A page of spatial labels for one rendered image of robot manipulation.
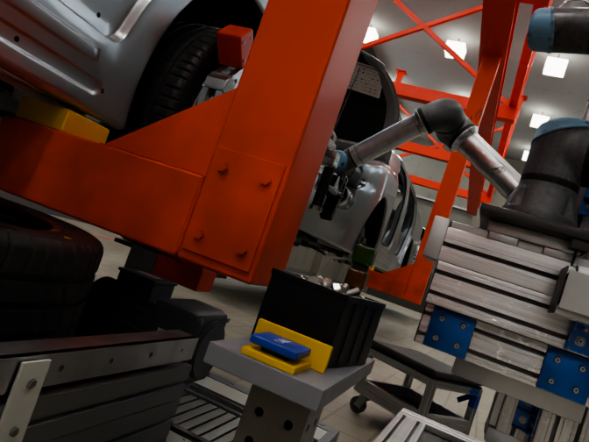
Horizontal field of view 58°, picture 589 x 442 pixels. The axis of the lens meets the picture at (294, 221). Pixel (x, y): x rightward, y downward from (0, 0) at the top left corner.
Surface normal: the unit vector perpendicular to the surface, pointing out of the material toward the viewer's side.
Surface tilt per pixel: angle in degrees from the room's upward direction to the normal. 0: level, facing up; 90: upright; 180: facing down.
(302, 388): 90
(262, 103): 90
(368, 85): 141
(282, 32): 90
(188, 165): 90
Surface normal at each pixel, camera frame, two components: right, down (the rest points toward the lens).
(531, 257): -0.33, -0.17
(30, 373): 0.90, 0.29
